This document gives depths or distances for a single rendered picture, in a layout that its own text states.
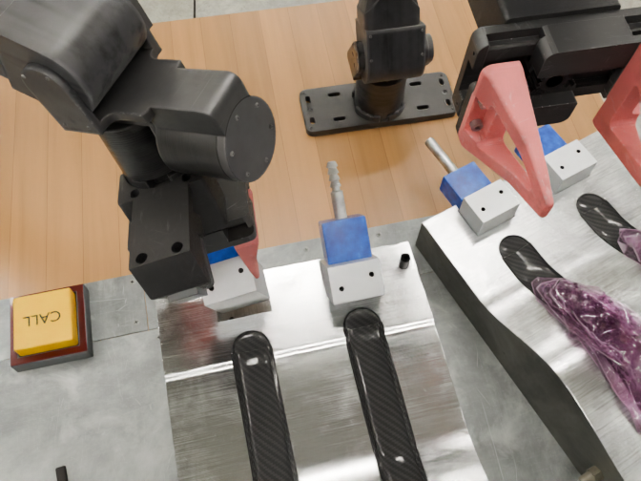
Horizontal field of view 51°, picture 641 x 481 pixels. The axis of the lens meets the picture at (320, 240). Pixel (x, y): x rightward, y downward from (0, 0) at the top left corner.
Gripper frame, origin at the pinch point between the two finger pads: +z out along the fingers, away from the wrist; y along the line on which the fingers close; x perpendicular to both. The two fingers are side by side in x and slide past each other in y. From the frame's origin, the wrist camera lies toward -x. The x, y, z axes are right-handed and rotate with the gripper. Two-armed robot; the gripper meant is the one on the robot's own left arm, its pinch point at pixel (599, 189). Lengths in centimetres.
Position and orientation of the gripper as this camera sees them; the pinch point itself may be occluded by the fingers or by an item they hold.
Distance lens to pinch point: 38.3
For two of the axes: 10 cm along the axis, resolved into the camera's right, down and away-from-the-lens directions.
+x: -0.2, 4.3, 9.0
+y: 9.8, -1.5, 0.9
